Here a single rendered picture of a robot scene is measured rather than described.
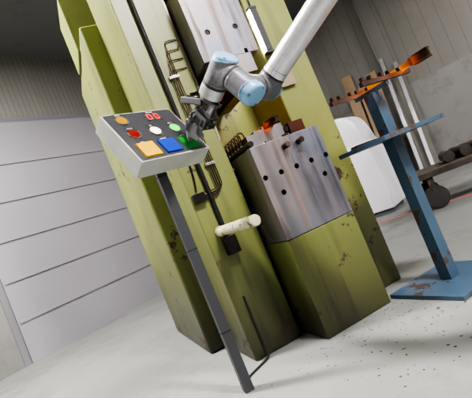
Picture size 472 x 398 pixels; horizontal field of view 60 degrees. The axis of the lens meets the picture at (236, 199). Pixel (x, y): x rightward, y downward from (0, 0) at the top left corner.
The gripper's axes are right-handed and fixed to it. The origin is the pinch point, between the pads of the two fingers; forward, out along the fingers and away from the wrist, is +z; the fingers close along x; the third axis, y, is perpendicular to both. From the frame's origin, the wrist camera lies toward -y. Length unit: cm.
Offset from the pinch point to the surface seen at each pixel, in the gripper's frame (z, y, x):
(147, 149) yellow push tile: 0.9, 1.5, -21.4
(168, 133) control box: 1.6, -6.1, -5.4
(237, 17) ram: -32, -42, 54
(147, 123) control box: 1.6, -13.5, -10.6
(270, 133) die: 0.3, 7.5, 46.6
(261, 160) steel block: 5.8, 17.2, 32.5
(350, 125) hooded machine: 79, -52, 330
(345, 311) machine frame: 41, 86, 41
